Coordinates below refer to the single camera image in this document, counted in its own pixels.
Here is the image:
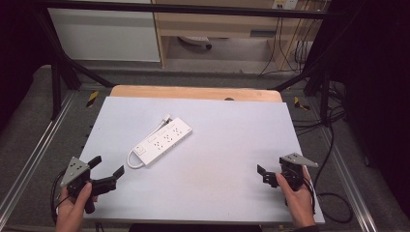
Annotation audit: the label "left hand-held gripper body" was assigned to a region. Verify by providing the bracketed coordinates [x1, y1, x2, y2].
[60, 157, 117, 215]

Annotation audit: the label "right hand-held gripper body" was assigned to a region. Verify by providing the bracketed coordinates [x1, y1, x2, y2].
[276, 152, 319, 191]

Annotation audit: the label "white power strip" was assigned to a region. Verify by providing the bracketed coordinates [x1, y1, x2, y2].
[133, 117, 193, 168]

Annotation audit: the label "person's right hand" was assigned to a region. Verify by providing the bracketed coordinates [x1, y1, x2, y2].
[275, 167, 317, 229]

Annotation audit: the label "person's left hand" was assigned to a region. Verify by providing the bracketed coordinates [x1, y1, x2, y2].
[55, 182, 99, 232]

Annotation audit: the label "yellow black tape mark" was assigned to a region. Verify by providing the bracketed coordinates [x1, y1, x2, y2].
[85, 90, 100, 108]
[293, 96, 311, 112]

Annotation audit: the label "wooden table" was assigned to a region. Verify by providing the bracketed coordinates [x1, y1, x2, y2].
[109, 84, 284, 103]

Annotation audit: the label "black curtain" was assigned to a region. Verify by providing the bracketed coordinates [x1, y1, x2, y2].
[0, 0, 52, 133]
[317, 0, 410, 223]

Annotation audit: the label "white cabinet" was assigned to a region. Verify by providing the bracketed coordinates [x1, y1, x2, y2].
[47, 7, 161, 63]

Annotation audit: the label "grey chair base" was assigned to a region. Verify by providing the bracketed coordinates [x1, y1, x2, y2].
[178, 35, 214, 50]

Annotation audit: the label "light wooden desk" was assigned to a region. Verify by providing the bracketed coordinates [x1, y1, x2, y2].
[151, 0, 327, 71]

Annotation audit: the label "white power strip cable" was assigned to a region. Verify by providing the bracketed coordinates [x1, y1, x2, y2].
[126, 121, 166, 170]

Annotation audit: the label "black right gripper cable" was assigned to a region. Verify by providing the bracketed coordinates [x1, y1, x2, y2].
[303, 176, 317, 216]

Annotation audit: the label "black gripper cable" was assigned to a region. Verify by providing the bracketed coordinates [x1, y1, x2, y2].
[49, 169, 68, 224]
[303, 176, 317, 216]

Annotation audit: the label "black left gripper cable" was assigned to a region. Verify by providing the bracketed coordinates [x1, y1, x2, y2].
[49, 169, 68, 224]

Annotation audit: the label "aluminium rail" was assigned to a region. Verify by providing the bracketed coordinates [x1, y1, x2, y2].
[0, 91, 77, 215]
[317, 127, 379, 232]

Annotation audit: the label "black floor cable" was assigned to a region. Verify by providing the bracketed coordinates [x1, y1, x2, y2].
[313, 124, 355, 224]

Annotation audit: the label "hanging black cables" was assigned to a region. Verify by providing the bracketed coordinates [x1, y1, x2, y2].
[258, 15, 312, 77]

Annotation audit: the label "white wall socket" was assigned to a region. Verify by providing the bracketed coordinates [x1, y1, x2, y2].
[272, 0, 299, 11]

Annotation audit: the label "black metal frame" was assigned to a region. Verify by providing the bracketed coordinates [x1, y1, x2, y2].
[32, 0, 356, 121]

